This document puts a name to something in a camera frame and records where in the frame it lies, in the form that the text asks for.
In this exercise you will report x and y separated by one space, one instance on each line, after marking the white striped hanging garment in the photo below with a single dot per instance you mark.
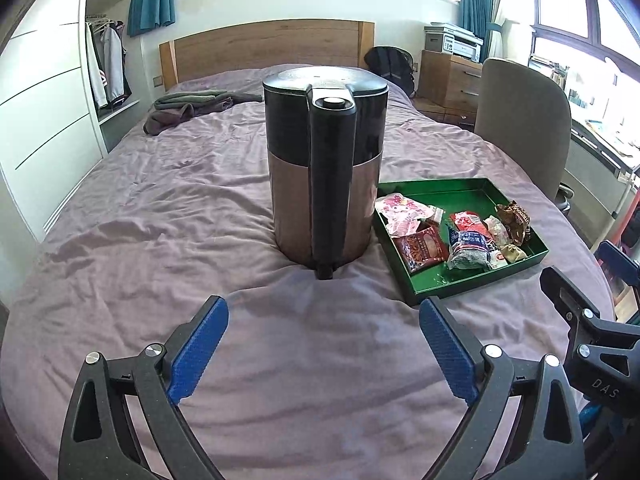
96 60

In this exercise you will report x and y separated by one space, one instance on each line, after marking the black backpack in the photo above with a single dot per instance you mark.
387 62

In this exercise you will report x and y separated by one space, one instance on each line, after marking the white candy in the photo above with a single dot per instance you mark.
497 230

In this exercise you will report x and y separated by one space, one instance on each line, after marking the black and copper electric kettle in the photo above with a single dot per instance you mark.
295 200

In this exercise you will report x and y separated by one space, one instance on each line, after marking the folded grey-green clothes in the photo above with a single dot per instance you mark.
165 117

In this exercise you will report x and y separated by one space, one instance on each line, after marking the green cardboard tray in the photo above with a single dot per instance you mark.
430 280

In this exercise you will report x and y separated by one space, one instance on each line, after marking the grey desk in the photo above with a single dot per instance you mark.
590 160

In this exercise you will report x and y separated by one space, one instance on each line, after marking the red brown snack packet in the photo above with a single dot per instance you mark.
420 250

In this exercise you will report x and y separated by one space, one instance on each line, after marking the long red white snack packet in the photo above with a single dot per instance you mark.
465 221

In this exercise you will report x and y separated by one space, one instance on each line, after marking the pink cartoon snack packet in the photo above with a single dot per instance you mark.
400 210

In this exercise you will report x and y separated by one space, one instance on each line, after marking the grey office chair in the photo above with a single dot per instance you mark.
520 125

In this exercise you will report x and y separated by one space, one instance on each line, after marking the brown triangular snack packet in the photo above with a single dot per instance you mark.
515 220

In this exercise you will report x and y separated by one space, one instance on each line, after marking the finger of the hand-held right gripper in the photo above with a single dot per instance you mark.
565 285
617 258

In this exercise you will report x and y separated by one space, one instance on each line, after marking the folded green cloth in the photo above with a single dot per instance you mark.
185 99

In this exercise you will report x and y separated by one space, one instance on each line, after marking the wooden drawer cabinet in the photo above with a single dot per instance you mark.
445 80

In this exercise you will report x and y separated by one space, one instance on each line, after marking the bed with purple sheet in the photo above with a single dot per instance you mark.
150 260

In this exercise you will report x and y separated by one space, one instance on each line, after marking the small beige candy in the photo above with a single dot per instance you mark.
513 254

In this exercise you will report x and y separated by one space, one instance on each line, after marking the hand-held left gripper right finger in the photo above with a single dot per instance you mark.
447 355

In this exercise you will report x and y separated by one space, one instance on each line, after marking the white wardrobe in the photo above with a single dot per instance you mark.
45 110

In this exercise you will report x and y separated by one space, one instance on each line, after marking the window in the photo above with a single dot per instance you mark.
560 10

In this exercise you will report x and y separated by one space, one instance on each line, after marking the white printer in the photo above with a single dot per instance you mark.
455 42

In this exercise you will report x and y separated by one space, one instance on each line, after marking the grey hanging jacket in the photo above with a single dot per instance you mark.
116 60

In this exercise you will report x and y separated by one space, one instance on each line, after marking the blue grey snack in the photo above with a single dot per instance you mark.
467 250

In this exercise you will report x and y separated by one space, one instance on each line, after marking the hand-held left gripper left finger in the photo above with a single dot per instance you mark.
197 355

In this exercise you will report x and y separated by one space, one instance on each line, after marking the wooden headboard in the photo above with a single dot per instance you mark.
260 45

